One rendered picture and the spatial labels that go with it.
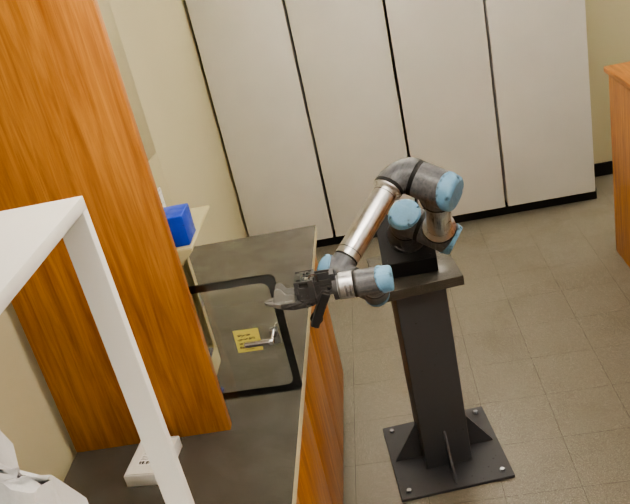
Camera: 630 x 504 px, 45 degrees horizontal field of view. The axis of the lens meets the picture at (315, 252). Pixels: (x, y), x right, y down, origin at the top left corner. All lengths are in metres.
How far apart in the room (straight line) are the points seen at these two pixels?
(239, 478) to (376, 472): 1.40
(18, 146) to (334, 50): 3.30
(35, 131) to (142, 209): 0.32
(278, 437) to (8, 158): 1.06
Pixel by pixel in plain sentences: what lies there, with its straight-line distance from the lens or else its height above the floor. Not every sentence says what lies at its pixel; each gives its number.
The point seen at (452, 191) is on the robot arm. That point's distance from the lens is 2.29.
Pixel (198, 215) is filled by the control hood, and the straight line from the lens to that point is 2.34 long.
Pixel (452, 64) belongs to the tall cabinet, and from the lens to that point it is 5.14.
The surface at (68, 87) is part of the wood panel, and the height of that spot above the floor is 2.02.
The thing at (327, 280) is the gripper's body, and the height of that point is 1.37.
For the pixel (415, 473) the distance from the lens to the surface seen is 3.41.
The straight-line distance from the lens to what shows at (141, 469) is 2.26.
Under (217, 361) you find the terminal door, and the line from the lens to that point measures 2.30.
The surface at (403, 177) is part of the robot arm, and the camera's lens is 2.31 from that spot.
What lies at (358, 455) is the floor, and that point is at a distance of 3.58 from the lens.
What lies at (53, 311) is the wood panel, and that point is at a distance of 2.23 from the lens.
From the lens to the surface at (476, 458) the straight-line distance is 3.44.
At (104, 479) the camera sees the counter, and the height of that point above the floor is 0.94.
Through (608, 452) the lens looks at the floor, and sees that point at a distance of 3.48.
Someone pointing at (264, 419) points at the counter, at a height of 0.94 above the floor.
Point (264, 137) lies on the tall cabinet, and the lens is 5.24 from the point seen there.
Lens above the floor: 2.30
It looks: 25 degrees down
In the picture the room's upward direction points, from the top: 13 degrees counter-clockwise
